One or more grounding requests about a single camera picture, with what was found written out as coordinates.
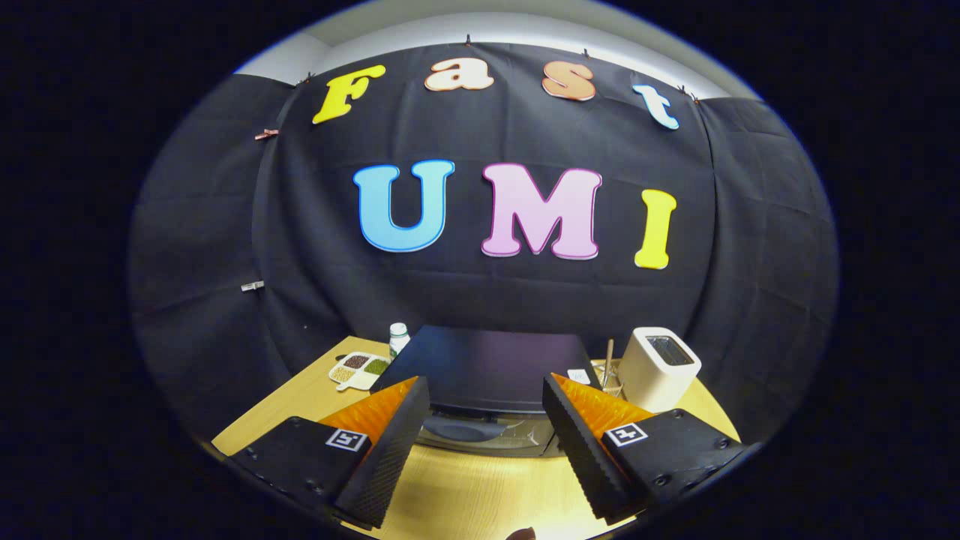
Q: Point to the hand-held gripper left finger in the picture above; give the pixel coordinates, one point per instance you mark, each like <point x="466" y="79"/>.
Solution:
<point x="394" y="442"/>

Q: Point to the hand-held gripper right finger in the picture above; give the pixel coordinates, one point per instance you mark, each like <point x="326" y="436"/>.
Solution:
<point x="577" y="450"/>

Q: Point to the black toaster oven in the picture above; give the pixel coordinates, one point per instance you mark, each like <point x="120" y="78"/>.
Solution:
<point x="487" y="360"/>

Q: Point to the white pop-up toaster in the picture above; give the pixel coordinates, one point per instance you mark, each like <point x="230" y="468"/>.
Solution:
<point x="652" y="382"/>

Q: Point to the clear glass utensil holder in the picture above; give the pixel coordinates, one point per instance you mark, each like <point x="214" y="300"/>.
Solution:
<point x="611" y="384"/>

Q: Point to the white divided dish of beans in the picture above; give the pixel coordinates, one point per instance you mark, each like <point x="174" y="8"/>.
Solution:
<point x="358" y="371"/>

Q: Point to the white bottle with green label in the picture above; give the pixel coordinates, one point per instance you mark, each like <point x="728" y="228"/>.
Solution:
<point x="399" y="341"/>

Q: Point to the wooden stick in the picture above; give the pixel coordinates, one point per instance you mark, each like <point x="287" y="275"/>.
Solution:
<point x="608" y="352"/>

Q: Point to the white clothes peg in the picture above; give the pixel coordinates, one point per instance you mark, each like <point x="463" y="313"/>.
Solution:
<point x="252" y="286"/>

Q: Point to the black backdrop cloth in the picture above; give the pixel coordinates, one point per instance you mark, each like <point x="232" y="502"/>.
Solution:
<point x="225" y="225"/>

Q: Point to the pink clothes peg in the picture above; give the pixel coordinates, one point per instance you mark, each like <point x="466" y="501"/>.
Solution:
<point x="266" y="134"/>

